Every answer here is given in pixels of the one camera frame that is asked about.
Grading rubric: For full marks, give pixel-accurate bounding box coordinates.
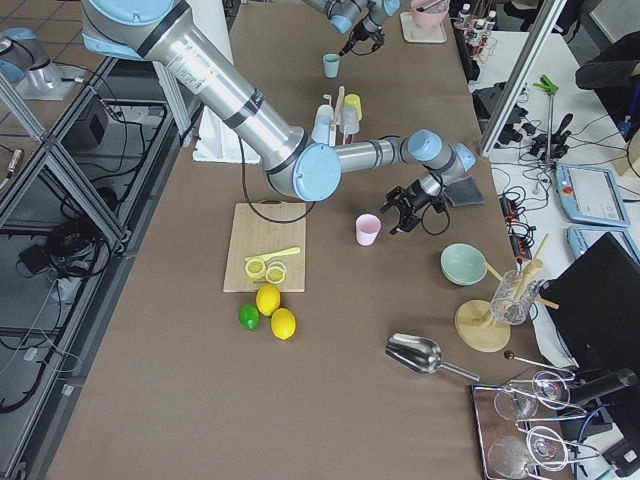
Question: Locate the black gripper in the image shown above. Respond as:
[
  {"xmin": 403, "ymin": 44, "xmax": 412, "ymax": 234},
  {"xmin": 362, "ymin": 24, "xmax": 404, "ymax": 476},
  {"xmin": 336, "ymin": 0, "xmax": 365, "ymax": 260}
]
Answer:
[
  {"xmin": 379, "ymin": 175, "xmax": 443, "ymax": 235},
  {"xmin": 338, "ymin": 24, "xmax": 385, "ymax": 56}
]

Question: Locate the green cup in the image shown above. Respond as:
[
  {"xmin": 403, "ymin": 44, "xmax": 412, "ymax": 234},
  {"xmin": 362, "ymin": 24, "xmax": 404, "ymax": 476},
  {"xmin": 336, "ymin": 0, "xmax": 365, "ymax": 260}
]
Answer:
[{"xmin": 322, "ymin": 53, "xmax": 341, "ymax": 79}]

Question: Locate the pink cup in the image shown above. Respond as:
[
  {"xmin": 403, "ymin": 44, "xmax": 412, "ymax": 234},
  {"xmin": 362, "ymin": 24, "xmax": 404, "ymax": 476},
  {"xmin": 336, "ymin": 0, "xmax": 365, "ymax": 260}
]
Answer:
[{"xmin": 355, "ymin": 214, "xmax": 382, "ymax": 246}]

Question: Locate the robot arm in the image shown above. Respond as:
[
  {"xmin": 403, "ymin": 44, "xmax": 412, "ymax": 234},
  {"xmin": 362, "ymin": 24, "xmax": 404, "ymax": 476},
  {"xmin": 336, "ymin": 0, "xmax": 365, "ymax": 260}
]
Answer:
[
  {"xmin": 82, "ymin": 1, "xmax": 475, "ymax": 232},
  {"xmin": 303, "ymin": 0, "xmax": 401, "ymax": 57}
]

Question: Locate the yellow cup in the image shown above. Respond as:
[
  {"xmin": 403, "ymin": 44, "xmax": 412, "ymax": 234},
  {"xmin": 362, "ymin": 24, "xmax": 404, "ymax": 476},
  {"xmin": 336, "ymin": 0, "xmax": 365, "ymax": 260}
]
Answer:
[{"xmin": 343, "ymin": 93, "xmax": 363, "ymax": 120}]

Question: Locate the grey cup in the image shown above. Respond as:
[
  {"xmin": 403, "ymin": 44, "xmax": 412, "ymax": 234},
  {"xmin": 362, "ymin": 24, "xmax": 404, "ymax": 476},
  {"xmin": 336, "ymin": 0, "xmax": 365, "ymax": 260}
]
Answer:
[{"xmin": 316, "ymin": 104, "xmax": 334, "ymax": 117}]

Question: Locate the white cup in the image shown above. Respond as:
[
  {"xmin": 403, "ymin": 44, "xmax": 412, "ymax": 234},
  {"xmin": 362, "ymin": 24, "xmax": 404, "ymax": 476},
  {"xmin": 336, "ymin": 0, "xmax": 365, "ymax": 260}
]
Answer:
[{"xmin": 339, "ymin": 106, "xmax": 360, "ymax": 135}]

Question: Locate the light blue cup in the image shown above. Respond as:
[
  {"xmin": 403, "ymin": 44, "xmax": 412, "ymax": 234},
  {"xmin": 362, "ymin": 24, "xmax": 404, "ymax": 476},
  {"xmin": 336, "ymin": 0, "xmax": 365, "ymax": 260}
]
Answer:
[{"xmin": 311, "ymin": 115, "xmax": 334, "ymax": 146}]

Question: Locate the cream plastic tray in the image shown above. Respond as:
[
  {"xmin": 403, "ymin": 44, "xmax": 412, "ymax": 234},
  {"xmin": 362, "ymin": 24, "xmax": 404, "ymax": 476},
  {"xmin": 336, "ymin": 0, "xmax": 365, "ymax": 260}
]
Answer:
[{"xmin": 400, "ymin": 12, "xmax": 447, "ymax": 44}]

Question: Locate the grey folded cloth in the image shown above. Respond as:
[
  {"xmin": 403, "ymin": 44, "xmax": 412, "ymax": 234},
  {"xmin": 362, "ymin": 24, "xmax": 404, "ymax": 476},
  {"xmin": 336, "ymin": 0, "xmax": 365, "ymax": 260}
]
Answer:
[{"xmin": 444, "ymin": 176, "xmax": 485, "ymax": 208}]

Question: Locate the pink bowl with ice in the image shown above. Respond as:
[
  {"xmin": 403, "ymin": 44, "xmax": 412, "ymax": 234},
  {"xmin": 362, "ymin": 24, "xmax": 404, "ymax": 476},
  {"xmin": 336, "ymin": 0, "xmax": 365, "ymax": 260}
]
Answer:
[{"xmin": 411, "ymin": 0, "xmax": 449, "ymax": 28}]

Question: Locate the green bowl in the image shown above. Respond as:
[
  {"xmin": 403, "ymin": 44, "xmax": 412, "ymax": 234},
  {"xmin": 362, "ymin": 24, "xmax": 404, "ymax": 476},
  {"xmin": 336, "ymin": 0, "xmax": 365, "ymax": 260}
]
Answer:
[{"xmin": 440, "ymin": 243, "xmax": 487, "ymax": 286}]

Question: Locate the wooden mug tree stand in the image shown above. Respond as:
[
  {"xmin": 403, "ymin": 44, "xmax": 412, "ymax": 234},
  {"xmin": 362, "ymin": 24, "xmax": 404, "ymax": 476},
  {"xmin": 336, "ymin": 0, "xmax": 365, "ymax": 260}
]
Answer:
[{"xmin": 455, "ymin": 234, "xmax": 559, "ymax": 352}]

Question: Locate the glass mug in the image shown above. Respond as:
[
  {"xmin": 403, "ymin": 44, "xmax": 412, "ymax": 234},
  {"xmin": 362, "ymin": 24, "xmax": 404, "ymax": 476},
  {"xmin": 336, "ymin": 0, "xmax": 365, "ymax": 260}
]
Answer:
[{"xmin": 489, "ymin": 270, "xmax": 540, "ymax": 325}]

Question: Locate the lemon slice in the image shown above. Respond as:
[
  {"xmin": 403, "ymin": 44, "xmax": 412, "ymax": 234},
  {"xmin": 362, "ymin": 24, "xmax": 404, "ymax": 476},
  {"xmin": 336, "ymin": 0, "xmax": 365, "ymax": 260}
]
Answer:
[
  {"xmin": 245, "ymin": 258, "xmax": 267, "ymax": 281},
  {"xmin": 265, "ymin": 261, "xmax": 287, "ymax": 285}
]

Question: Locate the metal scoop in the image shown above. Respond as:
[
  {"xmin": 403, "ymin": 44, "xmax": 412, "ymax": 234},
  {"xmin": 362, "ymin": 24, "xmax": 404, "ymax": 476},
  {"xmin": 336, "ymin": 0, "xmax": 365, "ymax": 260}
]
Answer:
[{"xmin": 385, "ymin": 333, "xmax": 480, "ymax": 382}]

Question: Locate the yellow plastic knife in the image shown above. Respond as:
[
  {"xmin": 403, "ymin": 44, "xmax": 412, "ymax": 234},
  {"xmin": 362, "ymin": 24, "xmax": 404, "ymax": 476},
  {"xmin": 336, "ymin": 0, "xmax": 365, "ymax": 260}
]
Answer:
[{"xmin": 244, "ymin": 246, "xmax": 301, "ymax": 262}]

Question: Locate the wooden cutting board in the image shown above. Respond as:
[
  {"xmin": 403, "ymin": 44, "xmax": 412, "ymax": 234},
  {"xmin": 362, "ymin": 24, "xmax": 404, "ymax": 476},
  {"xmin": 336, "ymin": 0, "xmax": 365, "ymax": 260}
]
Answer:
[{"xmin": 223, "ymin": 203, "xmax": 306, "ymax": 293}]

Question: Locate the yellow lemon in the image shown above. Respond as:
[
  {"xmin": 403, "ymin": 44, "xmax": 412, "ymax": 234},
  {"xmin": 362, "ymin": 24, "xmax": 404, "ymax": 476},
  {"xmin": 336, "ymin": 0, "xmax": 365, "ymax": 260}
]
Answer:
[
  {"xmin": 256, "ymin": 284, "xmax": 281, "ymax": 317},
  {"xmin": 271, "ymin": 307, "xmax": 297, "ymax": 340}
]

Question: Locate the blue teach pendant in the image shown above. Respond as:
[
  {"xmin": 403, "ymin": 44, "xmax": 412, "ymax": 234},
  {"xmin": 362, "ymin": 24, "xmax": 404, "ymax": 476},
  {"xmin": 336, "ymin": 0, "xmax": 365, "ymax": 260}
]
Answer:
[
  {"xmin": 566, "ymin": 225, "xmax": 637, "ymax": 260},
  {"xmin": 555, "ymin": 164, "xmax": 631, "ymax": 228}
]

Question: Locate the reacher grabber stick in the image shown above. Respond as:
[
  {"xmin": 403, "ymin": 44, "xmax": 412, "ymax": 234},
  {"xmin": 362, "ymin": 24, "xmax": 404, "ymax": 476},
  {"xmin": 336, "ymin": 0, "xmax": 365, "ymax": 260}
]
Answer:
[{"xmin": 534, "ymin": 74, "xmax": 559, "ymax": 172}]

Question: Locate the green lime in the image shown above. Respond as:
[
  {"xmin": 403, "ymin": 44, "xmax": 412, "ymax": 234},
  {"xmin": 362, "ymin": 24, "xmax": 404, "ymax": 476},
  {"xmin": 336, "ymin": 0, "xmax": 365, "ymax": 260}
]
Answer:
[{"xmin": 238, "ymin": 303, "xmax": 260, "ymax": 330}]

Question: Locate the black monitor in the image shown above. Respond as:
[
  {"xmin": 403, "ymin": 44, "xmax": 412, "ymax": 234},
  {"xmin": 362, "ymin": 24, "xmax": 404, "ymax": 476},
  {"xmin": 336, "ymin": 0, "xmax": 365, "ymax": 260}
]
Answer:
[{"xmin": 541, "ymin": 233, "xmax": 639, "ymax": 372}]

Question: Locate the seated person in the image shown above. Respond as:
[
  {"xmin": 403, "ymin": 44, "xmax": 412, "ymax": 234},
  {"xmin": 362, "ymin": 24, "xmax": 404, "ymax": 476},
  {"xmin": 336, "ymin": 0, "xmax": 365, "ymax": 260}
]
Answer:
[{"xmin": 575, "ymin": 31, "xmax": 640, "ymax": 140}]

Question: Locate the wine glass rack tray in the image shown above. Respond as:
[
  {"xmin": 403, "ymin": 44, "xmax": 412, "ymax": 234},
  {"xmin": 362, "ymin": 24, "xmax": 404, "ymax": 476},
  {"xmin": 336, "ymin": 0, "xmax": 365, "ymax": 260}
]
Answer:
[{"xmin": 471, "ymin": 370, "xmax": 600, "ymax": 479}]

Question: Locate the white wire cup holder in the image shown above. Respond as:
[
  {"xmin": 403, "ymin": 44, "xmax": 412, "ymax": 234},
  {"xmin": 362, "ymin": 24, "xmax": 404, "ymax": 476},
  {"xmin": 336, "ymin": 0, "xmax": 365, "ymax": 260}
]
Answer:
[{"xmin": 323, "ymin": 85, "xmax": 357, "ymax": 146}]

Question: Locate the aluminium frame post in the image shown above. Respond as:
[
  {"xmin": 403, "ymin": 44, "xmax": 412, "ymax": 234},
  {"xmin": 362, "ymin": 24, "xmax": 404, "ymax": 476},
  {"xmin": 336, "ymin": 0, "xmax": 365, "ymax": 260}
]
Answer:
[{"xmin": 478, "ymin": 0, "xmax": 566, "ymax": 158}]

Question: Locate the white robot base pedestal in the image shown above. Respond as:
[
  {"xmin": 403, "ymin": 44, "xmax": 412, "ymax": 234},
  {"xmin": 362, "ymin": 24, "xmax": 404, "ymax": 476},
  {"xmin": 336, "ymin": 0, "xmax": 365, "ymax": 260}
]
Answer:
[{"xmin": 192, "ymin": 0, "xmax": 261, "ymax": 166}]

